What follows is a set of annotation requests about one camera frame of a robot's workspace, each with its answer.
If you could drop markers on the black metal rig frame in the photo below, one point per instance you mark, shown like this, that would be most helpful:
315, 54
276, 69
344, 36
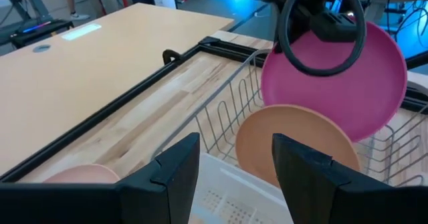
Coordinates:
100, 115

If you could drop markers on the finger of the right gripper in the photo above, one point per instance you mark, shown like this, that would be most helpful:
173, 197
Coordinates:
334, 26

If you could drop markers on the white rectangular desk inset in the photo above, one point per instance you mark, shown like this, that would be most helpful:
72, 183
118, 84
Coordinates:
82, 32

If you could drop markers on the black clamp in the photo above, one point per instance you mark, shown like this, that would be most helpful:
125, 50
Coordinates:
172, 57

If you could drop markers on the magenta plate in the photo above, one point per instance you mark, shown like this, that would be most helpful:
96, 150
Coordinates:
334, 93

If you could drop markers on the black stand with light strip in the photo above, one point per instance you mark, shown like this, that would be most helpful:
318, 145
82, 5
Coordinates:
43, 36

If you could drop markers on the white plastic cutlery basket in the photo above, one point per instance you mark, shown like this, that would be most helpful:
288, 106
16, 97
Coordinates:
234, 190

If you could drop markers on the salmon pink plate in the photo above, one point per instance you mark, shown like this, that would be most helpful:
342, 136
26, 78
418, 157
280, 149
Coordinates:
83, 174

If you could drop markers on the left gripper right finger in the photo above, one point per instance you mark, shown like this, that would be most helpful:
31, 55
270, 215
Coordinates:
351, 207

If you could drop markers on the orange plate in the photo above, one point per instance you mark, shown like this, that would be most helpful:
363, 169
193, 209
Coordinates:
301, 130

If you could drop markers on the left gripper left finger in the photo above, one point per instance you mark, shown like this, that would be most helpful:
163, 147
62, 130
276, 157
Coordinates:
100, 204

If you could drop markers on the light wood desk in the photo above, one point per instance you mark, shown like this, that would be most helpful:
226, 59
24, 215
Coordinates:
83, 83

